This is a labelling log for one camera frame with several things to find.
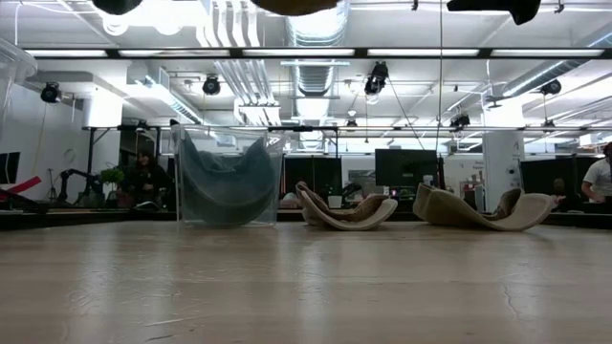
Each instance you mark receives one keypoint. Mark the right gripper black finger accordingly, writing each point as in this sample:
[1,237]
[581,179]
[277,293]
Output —
[523,12]

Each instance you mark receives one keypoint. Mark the black background robot arm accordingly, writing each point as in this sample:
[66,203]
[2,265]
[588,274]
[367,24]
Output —
[72,174]

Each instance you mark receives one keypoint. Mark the black ceiling spotlight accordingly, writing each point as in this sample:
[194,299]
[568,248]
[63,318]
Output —
[50,92]
[376,78]
[551,87]
[211,86]
[460,120]

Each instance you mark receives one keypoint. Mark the wide black monitor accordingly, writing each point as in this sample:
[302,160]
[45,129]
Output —
[540,174]

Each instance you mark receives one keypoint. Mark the white room pillar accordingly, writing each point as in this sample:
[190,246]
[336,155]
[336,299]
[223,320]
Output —
[502,181]

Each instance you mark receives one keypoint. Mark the person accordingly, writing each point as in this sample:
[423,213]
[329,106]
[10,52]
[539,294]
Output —
[600,177]
[559,191]
[148,181]

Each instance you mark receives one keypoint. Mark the black computer monitor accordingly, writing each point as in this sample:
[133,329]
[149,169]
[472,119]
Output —
[406,167]

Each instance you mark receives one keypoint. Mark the black desk partition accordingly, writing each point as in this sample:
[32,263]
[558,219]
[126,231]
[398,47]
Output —
[313,172]

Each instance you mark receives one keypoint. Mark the white cup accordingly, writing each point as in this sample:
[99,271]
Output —
[335,201]

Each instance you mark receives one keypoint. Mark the clear plastic bin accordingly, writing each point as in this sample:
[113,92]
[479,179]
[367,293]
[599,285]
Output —
[278,157]

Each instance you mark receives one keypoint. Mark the green potted plant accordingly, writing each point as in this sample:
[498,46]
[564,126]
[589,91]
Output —
[112,176]

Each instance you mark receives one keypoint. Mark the thin black tripod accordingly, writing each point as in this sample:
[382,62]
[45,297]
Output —
[51,184]

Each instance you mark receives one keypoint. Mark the clear plastic container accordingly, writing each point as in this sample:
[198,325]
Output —
[14,62]

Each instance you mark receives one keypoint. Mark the red flat object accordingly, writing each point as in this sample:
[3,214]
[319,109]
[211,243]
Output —
[24,185]

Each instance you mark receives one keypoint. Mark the small black monitor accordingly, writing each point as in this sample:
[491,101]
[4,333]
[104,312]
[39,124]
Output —
[9,167]

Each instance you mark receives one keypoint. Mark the black frame light bar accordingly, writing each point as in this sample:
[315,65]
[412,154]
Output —
[358,53]

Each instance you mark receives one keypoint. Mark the silver ribbed ceiling duct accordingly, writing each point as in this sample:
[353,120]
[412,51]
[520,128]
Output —
[313,79]

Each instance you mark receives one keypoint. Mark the black overhead frame rail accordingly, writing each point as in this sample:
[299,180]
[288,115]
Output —
[306,128]

